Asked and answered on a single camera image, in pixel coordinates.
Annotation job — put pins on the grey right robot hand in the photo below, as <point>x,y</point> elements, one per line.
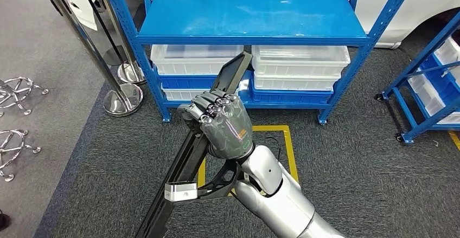
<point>226,132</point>

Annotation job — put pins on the black plastic frame part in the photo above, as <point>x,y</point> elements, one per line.
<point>233,71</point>

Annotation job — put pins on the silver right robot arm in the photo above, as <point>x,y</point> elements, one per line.
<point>284,204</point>

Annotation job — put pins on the blue metal shelf rack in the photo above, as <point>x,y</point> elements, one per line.
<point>251,17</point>

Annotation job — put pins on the blue wheeled shelf rack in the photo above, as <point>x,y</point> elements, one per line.
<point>413,121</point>

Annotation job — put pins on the white plastic bin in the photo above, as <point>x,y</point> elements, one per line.
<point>294,83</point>
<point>298,60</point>
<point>194,60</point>
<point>449,53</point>
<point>427,96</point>
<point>179,94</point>

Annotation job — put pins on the thin black pole stand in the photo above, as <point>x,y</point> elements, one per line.
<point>113,56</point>

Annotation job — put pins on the black seat chrome stool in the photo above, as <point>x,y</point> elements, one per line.
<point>45,91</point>
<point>36,150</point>

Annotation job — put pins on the black sandal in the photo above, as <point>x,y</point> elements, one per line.
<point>4,222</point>

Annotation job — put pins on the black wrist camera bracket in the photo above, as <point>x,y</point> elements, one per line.
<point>219,182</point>

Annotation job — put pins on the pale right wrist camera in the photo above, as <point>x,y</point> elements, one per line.
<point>181,192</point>

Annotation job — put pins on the chrome stanchion post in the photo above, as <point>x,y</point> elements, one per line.
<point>131,76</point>
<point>124,101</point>

